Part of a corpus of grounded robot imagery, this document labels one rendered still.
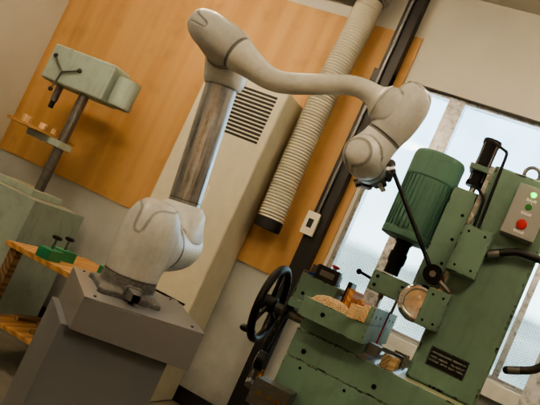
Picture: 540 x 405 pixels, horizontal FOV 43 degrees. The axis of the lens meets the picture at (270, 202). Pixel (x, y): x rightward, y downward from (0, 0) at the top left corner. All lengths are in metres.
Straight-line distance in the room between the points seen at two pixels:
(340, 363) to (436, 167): 0.71
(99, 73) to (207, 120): 2.08
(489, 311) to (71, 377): 1.22
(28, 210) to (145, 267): 2.09
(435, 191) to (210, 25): 0.90
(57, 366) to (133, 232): 0.39
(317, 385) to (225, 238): 1.65
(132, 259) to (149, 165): 2.42
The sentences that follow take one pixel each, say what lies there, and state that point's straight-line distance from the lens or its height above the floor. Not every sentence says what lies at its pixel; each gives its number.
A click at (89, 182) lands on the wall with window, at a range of 4.44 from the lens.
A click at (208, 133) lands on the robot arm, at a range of 2.06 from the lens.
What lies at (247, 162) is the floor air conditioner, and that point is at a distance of 3.65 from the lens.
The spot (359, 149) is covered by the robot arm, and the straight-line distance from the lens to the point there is 1.73.
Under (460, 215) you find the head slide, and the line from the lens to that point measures 2.27.
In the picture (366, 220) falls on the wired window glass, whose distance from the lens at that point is 3.77.
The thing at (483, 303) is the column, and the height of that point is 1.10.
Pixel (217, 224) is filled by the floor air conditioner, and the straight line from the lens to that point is 3.63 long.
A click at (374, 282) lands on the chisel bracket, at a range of 2.30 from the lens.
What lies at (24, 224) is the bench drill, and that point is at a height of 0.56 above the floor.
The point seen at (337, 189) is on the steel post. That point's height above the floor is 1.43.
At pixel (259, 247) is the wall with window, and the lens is 3.83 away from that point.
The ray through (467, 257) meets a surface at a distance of 2.12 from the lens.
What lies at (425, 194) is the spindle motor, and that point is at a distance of 2.27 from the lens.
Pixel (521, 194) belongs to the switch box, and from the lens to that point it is 2.18.
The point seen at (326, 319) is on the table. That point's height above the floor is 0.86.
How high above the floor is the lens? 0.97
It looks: 4 degrees up
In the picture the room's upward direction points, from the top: 24 degrees clockwise
